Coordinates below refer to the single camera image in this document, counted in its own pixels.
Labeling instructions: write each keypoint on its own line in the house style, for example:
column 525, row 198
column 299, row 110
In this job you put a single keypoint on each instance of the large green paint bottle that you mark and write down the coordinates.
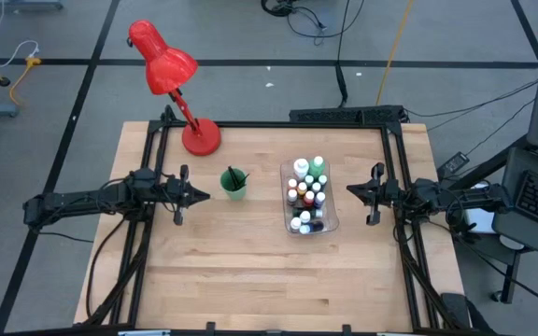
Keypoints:
column 317, row 164

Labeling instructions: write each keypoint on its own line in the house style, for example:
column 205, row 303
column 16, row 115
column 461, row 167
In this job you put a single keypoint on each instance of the large white paint bottle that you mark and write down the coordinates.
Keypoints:
column 301, row 166

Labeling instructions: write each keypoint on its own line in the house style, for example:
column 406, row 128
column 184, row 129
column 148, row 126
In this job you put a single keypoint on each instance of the green plastic cup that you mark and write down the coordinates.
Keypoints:
column 237, row 192

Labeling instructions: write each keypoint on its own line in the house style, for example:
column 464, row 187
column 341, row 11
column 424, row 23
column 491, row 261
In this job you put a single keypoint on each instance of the small orange paint bottle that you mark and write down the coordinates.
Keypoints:
column 292, row 183

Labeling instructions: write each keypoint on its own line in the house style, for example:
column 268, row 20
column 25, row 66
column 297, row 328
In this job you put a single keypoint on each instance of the clear plastic bin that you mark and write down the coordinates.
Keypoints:
column 330, row 219

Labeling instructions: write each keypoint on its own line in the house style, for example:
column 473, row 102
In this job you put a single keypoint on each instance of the black paint brush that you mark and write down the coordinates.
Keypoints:
column 244, row 177
column 233, row 175
column 237, row 182

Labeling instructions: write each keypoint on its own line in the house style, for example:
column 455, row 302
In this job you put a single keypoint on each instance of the small blue paint bottle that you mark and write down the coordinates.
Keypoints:
column 312, row 228

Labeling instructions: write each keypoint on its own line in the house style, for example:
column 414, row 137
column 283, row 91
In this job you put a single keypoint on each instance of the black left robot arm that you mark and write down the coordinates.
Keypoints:
column 91, row 198

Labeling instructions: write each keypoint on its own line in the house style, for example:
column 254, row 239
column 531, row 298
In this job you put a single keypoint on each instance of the small grey paint bottle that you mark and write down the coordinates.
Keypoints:
column 292, row 195

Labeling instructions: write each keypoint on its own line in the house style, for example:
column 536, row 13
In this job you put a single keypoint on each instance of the white printed box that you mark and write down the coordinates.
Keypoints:
column 481, row 221

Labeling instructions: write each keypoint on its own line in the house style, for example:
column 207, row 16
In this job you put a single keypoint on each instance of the small yellow paint bottle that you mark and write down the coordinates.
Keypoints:
column 302, row 188

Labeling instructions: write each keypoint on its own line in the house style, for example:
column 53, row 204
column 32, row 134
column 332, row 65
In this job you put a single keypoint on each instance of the small white paint bottle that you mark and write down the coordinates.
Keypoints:
column 295, row 224

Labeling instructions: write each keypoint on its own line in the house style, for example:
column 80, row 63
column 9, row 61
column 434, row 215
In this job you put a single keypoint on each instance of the small white-capped paint bottle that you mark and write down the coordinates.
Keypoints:
column 305, row 216

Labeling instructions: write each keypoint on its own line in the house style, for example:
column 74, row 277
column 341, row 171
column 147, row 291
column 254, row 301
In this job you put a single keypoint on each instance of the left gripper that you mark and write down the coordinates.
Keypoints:
column 179, row 193

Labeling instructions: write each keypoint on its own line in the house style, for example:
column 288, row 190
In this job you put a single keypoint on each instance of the small purple paint bottle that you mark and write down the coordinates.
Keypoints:
column 319, row 200

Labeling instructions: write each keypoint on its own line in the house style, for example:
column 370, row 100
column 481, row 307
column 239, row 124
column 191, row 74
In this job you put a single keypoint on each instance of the small brown paint bottle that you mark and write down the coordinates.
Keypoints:
column 316, row 187

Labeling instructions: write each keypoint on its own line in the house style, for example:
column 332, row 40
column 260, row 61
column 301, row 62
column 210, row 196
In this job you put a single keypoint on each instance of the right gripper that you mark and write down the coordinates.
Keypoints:
column 381, row 193

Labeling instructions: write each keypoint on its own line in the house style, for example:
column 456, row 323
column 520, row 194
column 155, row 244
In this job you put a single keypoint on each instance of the black power adapter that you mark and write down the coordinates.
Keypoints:
column 455, row 162

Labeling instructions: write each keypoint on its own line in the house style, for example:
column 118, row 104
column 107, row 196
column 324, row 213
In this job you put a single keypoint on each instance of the red desk lamp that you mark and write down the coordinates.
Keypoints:
column 166, row 65

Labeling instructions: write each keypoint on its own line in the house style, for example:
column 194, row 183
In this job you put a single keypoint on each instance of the small dark green paint bottle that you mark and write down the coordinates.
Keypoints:
column 315, row 213

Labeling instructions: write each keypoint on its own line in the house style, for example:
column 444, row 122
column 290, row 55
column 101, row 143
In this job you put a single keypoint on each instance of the small red paint bottle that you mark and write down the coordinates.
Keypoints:
column 308, row 199

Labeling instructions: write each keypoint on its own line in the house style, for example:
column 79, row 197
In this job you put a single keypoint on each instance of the black power strip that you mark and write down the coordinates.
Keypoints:
column 344, row 115

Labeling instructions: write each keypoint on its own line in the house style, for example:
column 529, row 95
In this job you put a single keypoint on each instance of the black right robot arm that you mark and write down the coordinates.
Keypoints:
column 456, row 198

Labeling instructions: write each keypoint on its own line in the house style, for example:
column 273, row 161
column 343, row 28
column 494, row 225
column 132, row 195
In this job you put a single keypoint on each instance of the black rubber pad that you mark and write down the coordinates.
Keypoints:
column 456, row 310

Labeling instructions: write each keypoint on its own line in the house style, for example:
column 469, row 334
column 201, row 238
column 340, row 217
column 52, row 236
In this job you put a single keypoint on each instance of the black table clip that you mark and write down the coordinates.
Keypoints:
column 210, row 328
column 346, row 329

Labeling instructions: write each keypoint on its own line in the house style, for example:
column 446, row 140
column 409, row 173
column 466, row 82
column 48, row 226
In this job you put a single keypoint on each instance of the black frame corner clamp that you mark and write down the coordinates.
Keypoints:
column 168, row 114

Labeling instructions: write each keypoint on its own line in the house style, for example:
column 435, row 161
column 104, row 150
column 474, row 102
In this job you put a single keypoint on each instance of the dark grey keyboard desk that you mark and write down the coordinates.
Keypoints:
column 505, row 219

